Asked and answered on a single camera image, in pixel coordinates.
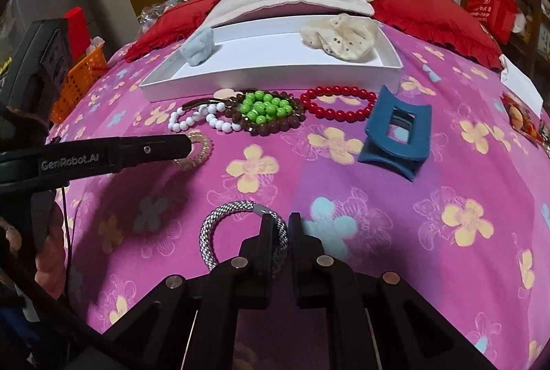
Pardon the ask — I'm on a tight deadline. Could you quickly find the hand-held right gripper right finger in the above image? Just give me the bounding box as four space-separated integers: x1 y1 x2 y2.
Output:
287 212 496 370

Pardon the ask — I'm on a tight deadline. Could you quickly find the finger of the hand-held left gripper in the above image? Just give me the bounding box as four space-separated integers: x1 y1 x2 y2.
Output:
107 132 193 173

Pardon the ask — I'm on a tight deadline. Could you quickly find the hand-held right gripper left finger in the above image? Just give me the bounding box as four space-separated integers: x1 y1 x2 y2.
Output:
103 214 286 370

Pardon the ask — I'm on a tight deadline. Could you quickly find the white bead bracelet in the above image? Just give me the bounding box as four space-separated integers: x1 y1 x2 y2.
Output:
167 102 244 134

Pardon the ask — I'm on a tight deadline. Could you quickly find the clear spiral hair tie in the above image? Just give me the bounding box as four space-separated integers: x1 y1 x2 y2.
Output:
174 131 213 171

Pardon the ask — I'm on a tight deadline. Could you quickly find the silver braided bracelet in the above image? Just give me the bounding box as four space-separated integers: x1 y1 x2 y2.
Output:
199 201 289 273

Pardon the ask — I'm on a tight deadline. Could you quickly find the green bead bracelet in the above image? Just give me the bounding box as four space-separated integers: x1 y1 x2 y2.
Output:
239 91 294 125

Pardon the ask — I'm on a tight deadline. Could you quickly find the brown bead bracelet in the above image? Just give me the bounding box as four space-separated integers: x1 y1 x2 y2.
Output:
223 90 307 137

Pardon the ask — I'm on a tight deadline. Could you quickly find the blue hair claw clip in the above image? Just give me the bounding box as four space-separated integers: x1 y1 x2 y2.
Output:
357 85 431 182

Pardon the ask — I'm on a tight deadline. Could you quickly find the white shallow box tray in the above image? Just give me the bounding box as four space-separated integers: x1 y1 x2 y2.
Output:
140 14 404 103

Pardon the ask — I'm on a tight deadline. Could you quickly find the red bead bracelet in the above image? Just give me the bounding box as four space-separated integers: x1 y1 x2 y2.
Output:
300 84 378 121

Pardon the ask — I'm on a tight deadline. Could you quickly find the person's left hand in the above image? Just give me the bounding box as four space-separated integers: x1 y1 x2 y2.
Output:
33 203 68 300

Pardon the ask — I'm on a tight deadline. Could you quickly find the orange plastic basket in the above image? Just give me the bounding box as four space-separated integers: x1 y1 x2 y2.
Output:
51 41 108 123

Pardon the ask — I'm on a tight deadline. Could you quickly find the red box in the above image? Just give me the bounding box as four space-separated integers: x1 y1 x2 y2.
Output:
64 7 92 61

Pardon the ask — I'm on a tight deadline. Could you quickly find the pink floral blanket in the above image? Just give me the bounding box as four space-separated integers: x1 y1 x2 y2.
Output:
43 15 550 370

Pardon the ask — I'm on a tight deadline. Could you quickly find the blue-grey scrunchie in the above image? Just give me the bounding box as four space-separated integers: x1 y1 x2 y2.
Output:
179 27 215 66

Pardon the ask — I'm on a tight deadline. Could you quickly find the red ruffled pillow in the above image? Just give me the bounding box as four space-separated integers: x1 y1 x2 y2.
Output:
125 0 224 62
370 0 503 72

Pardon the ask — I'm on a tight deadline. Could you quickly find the clear plastic bag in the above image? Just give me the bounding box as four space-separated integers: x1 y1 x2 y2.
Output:
140 0 181 25

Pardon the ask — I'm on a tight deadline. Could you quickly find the cream scrunchie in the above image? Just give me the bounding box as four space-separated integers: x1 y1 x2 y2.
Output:
298 13 379 62

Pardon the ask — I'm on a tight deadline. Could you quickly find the small snack packet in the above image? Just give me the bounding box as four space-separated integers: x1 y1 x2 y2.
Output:
533 128 550 158

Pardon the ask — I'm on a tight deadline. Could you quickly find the white paper sheet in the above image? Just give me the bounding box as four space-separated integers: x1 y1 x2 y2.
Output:
499 54 545 113

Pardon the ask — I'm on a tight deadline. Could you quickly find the wooden shelf rack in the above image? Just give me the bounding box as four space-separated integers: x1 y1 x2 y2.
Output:
503 0 550 84

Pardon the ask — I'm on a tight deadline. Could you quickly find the red shopping bag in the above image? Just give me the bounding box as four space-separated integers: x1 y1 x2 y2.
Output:
466 0 518 44

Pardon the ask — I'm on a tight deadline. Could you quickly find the black cable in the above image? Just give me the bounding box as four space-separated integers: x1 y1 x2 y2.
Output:
62 185 74 254

